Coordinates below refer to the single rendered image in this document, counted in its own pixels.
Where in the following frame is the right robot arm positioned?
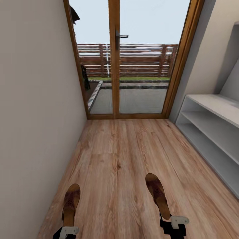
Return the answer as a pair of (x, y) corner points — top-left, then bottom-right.
(160, 214), (190, 239)

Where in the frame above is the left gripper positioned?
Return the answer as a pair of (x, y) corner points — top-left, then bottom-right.
(53, 227), (76, 239)

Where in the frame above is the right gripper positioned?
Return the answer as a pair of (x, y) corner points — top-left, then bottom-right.
(160, 214), (186, 239)

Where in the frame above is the sandal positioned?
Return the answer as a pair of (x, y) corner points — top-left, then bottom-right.
(62, 184), (81, 227)
(145, 173), (171, 220)

